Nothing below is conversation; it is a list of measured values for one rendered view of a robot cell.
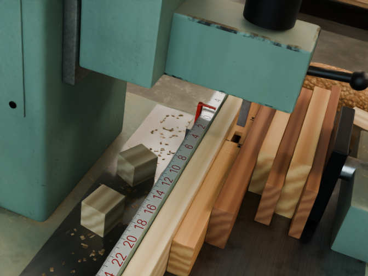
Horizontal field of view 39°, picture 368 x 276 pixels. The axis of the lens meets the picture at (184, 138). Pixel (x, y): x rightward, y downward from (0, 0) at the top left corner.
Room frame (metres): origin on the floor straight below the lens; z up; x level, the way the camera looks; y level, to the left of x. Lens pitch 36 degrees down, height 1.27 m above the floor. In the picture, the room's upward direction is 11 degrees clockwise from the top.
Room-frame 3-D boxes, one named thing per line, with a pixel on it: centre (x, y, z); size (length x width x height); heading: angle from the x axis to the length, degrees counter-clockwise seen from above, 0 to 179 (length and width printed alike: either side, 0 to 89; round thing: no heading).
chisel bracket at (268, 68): (0.49, -0.04, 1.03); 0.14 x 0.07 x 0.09; 76
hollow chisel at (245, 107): (0.48, -0.06, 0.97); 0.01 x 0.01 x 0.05; 76
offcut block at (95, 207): (0.44, 0.08, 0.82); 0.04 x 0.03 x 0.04; 156
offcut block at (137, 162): (0.54, 0.06, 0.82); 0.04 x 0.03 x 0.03; 140
